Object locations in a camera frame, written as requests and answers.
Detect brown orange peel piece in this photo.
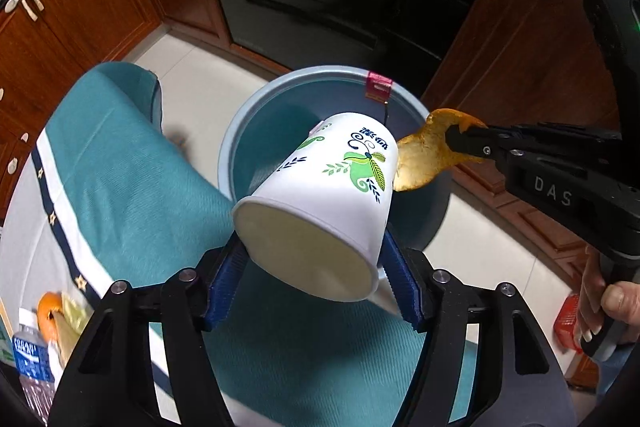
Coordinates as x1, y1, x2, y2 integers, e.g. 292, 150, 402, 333
394, 108, 487, 192

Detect red plastic bag on floor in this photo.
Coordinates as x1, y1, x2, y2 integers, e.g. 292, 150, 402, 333
553, 294, 582, 353

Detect white paper cup green print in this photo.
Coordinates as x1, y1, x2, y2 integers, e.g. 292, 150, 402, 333
232, 113, 398, 303

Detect red label on bin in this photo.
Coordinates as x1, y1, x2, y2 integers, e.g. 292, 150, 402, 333
366, 72, 394, 104

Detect person's right hand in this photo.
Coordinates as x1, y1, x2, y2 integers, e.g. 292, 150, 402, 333
574, 246, 640, 343

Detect green corn husk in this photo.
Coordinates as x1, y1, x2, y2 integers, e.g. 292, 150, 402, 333
52, 293, 92, 366

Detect light blue trash bin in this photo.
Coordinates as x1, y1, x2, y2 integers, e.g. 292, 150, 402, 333
217, 65, 451, 251

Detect brown wooden kitchen cabinets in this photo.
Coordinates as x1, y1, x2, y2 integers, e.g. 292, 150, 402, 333
0, 0, 231, 218

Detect clear plastic water bottle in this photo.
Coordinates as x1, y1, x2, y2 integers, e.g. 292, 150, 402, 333
12, 308, 55, 425

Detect orange fruit peel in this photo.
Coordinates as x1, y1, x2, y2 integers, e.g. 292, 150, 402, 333
37, 291, 64, 345

